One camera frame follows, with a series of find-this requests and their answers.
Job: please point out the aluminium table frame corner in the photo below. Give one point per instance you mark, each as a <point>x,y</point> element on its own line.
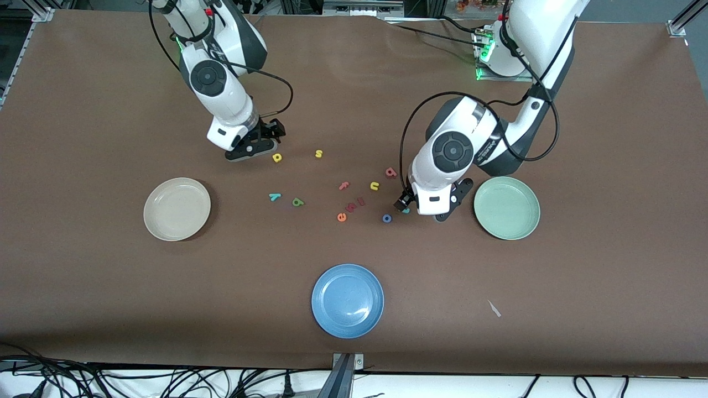
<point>676,27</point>

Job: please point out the white paper scrap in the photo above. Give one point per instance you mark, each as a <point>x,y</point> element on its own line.
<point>494,308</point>

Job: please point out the brown table cover sheet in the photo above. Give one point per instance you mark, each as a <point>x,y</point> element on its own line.
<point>354,110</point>

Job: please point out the aluminium table frame rail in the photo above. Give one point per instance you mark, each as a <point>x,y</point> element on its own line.
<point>41,14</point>

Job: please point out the beige round plate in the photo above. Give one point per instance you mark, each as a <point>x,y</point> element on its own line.
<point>177,209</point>

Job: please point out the green letter a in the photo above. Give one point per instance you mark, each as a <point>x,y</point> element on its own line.
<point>301,203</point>

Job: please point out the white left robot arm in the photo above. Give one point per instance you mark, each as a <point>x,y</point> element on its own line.
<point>453,149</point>

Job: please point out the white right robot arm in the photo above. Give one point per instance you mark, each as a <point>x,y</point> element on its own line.
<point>210,77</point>

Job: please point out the black power plug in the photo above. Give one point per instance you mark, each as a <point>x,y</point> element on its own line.
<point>287,387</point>

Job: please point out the green round plate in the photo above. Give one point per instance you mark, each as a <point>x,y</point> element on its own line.
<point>506,208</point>

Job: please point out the grey device behind table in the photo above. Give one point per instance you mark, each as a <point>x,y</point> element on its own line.
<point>362,8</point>

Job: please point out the grey metal camera mount bracket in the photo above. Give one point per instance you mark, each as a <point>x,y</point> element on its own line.
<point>345,381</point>

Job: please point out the orange flowers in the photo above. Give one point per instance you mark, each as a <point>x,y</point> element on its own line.
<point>470,5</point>

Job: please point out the blue round plate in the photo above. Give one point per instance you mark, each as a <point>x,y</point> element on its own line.
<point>347,301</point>

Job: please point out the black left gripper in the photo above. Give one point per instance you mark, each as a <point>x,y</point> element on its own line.
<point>403,201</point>

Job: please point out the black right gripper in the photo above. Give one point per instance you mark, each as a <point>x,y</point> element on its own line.
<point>269,129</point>

